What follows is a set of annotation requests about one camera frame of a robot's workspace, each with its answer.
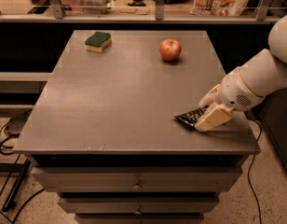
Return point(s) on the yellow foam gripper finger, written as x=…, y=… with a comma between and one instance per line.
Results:
x=215, y=115
x=211, y=98

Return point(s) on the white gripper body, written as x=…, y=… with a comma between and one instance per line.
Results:
x=236, y=90

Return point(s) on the black rxbar chocolate wrapper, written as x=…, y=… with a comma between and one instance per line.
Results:
x=190, y=118

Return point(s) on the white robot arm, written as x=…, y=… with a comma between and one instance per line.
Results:
x=248, y=85

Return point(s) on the green and yellow sponge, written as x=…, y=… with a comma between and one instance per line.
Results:
x=98, y=42

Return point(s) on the red apple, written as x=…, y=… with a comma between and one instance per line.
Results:
x=170, y=49

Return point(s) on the grey middle drawer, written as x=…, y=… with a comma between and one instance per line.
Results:
x=149, y=205

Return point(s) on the grey drawer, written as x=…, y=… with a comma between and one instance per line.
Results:
x=149, y=205
x=141, y=219
x=213, y=179

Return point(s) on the metal top drawer knob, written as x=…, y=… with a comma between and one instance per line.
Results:
x=137, y=185

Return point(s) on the metal drawer knob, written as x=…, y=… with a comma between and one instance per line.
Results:
x=137, y=185
x=138, y=211

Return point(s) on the metal middle drawer knob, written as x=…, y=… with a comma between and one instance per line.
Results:
x=138, y=211

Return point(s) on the grey bottom drawer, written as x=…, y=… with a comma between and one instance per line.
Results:
x=141, y=219

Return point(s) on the grey top drawer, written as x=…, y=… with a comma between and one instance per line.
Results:
x=213, y=179

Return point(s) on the grey power box on floor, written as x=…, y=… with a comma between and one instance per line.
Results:
x=16, y=124

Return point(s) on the black metal stand leg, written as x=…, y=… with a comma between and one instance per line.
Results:
x=21, y=170

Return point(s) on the grey metal rail frame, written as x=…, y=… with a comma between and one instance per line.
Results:
x=135, y=11

